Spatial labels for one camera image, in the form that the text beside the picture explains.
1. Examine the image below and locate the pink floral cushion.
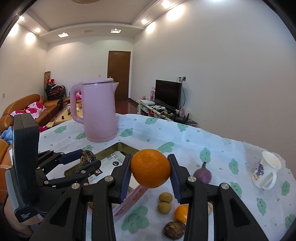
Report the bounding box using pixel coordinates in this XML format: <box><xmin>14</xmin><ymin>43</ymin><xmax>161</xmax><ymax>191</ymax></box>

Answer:
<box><xmin>10</xmin><ymin>101</ymin><xmax>46</xmax><ymax>120</ymax></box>

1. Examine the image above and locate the dark brown water chestnut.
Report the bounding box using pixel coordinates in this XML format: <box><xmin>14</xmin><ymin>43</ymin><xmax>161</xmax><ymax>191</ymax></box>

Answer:
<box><xmin>80</xmin><ymin>150</ymin><xmax>96</xmax><ymax>166</ymax></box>

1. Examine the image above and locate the white floral mug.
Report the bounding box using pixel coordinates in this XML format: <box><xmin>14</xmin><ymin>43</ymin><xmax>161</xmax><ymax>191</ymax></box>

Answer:
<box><xmin>251</xmin><ymin>151</ymin><xmax>281</xmax><ymax>190</ymax></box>

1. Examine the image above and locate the cloud print tablecloth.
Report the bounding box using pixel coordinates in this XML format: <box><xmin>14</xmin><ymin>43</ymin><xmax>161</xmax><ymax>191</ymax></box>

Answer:
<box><xmin>9</xmin><ymin>113</ymin><xmax>296</xmax><ymax>241</ymax></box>

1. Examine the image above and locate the cut purple sugarcane piece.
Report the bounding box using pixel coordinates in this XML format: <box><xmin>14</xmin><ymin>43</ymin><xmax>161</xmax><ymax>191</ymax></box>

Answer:
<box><xmin>207</xmin><ymin>202</ymin><xmax>213</xmax><ymax>215</ymax></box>

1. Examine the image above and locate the tv stand with clutter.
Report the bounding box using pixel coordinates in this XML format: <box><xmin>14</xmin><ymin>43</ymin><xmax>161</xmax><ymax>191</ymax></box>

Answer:
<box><xmin>137</xmin><ymin>99</ymin><xmax>199</xmax><ymax>127</ymax></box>

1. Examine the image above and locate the black television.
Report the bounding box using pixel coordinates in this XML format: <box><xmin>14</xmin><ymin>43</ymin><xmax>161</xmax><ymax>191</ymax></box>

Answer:
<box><xmin>154</xmin><ymin>79</ymin><xmax>182</xmax><ymax>109</ymax></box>

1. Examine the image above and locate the pink electric kettle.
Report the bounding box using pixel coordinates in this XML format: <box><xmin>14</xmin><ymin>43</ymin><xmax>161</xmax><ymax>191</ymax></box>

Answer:
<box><xmin>70</xmin><ymin>78</ymin><xmax>119</xmax><ymax>143</ymax></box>

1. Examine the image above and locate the orange leather sofa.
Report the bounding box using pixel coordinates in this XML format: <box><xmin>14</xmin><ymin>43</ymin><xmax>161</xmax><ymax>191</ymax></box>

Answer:
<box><xmin>1</xmin><ymin>94</ymin><xmax>63</xmax><ymax>204</ymax></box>

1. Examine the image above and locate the person's left hand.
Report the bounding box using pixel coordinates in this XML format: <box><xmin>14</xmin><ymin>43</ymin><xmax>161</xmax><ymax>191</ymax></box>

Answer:
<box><xmin>4</xmin><ymin>197</ymin><xmax>44</xmax><ymax>237</ymax></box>

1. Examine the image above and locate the brown wooden door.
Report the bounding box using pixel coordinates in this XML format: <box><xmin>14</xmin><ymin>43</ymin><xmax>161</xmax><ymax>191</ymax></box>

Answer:
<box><xmin>107</xmin><ymin>51</ymin><xmax>131</xmax><ymax>101</ymax></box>

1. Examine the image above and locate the purple round turnip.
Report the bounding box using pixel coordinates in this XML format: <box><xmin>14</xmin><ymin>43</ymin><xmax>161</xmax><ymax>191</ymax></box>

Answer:
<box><xmin>193</xmin><ymin>162</ymin><xmax>212</xmax><ymax>184</ymax></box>

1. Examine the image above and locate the large orange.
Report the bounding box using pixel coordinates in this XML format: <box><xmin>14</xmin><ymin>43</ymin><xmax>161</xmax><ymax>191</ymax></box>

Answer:
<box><xmin>130</xmin><ymin>149</ymin><xmax>171</xmax><ymax>188</ymax></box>

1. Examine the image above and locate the green brown round fruit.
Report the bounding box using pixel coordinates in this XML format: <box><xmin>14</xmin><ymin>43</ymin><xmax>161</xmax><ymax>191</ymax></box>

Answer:
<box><xmin>159</xmin><ymin>192</ymin><xmax>173</xmax><ymax>203</ymax></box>

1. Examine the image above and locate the pink biscuit tin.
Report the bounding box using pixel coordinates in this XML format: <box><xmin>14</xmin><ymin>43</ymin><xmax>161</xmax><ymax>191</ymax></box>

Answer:
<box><xmin>64</xmin><ymin>141</ymin><xmax>149</xmax><ymax>222</ymax></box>

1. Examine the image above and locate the small orange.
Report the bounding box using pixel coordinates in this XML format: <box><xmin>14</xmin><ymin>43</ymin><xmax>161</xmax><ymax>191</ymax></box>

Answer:
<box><xmin>174</xmin><ymin>204</ymin><xmax>189</xmax><ymax>223</ymax></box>

